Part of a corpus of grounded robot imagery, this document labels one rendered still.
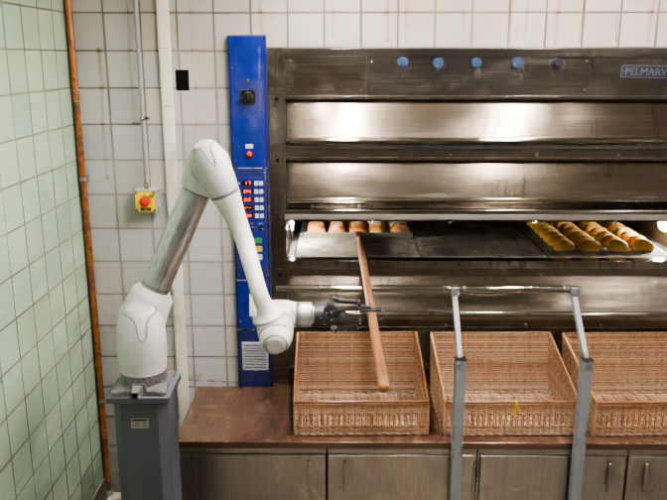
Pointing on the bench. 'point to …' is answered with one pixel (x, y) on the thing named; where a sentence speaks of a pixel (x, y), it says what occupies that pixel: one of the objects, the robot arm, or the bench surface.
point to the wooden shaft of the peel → (372, 321)
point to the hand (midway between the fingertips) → (371, 314)
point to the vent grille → (254, 356)
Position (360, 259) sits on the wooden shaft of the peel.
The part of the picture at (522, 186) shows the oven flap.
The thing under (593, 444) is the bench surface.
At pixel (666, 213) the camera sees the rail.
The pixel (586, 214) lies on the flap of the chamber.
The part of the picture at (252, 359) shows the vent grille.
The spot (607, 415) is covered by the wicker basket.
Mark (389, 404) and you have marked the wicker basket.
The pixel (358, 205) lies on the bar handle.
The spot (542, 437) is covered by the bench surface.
